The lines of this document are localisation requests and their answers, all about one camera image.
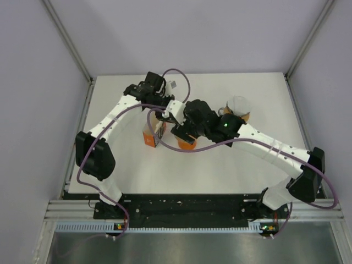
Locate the slotted cable duct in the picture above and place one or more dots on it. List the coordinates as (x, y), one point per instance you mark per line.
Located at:
(110, 227)

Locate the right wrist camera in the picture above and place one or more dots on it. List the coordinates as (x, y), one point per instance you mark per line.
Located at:
(175, 112)

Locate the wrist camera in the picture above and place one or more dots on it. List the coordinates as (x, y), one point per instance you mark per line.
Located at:
(175, 112)
(168, 89)

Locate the orange glass beaker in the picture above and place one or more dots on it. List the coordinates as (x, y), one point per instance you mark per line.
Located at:
(183, 145)

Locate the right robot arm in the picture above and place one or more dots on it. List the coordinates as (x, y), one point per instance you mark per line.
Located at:
(303, 167)

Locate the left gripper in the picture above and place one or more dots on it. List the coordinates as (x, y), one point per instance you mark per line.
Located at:
(168, 98)

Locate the white paper coffee filter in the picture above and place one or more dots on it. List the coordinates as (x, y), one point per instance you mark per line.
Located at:
(239, 105)

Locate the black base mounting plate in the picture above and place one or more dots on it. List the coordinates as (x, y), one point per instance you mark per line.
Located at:
(188, 210)

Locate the grey glass server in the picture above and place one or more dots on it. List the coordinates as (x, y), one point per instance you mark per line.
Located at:
(221, 111)

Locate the right aluminium corner post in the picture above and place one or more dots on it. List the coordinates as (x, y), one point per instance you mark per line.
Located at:
(313, 32)

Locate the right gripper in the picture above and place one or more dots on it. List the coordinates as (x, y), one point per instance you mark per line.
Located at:
(181, 131)

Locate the orange filter box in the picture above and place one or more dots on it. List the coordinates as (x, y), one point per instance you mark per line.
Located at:
(150, 135)

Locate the aluminium corner post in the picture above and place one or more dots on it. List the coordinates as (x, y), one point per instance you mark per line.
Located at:
(313, 32)
(62, 32)

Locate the left aluminium corner post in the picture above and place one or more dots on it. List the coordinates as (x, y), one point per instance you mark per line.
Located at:
(62, 32)

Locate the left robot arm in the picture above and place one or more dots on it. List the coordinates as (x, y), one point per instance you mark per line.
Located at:
(94, 155)

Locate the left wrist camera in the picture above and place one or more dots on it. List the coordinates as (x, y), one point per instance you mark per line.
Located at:
(168, 89)

